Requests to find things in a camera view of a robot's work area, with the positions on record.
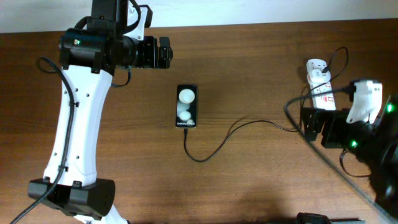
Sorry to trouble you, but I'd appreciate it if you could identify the black USB charging cable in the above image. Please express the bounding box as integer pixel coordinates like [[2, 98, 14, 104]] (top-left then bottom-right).
[[183, 46, 349, 163]]

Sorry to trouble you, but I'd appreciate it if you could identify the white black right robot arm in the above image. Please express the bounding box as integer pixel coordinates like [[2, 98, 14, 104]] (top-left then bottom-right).
[[302, 94, 397, 218]]

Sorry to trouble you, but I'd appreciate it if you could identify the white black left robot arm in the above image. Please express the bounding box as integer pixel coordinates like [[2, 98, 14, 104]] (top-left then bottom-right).
[[28, 1, 173, 223]]

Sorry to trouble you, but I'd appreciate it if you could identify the white USB charger adapter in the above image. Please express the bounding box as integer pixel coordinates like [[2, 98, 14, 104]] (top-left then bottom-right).
[[307, 69, 331, 85]]

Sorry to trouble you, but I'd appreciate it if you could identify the white power strip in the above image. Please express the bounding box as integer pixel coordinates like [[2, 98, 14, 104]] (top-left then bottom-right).
[[306, 58, 336, 111]]

